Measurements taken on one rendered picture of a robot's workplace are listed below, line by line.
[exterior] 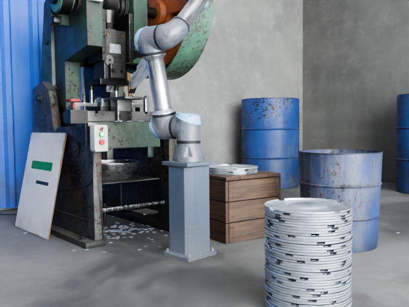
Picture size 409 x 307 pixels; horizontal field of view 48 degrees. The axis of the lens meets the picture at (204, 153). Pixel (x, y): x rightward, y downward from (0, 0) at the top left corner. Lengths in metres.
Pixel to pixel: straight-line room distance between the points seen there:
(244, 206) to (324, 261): 1.03
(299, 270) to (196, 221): 0.77
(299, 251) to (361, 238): 0.91
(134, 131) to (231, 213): 0.71
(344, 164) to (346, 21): 3.53
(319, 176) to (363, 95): 3.18
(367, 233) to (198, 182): 0.87
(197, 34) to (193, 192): 1.04
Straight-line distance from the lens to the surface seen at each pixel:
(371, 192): 2.38
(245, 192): 2.48
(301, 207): 1.57
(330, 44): 5.74
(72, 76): 2.92
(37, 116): 3.12
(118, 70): 2.74
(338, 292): 1.61
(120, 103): 2.66
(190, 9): 2.26
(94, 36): 2.68
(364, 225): 2.39
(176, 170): 2.16
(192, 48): 2.80
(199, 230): 2.19
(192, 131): 2.15
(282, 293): 1.58
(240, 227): 2.50
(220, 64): 4.93
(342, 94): 5.58
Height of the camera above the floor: 0.62
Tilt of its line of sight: 3 degrees down
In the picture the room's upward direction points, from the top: 1 degrees counter-clockwise
